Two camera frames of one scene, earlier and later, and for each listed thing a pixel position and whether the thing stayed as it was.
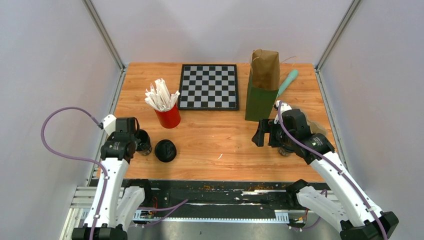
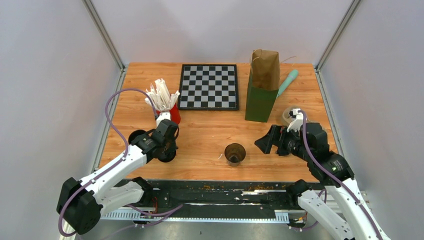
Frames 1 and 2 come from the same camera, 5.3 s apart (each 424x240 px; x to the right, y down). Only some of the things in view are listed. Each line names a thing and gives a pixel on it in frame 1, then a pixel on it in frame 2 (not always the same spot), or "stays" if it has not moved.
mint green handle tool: x=292 y=75 stays
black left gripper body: x=135 y=139 -> x=171 y=144
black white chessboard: x=208 y=87 stays
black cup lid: x=165 y=150 stays
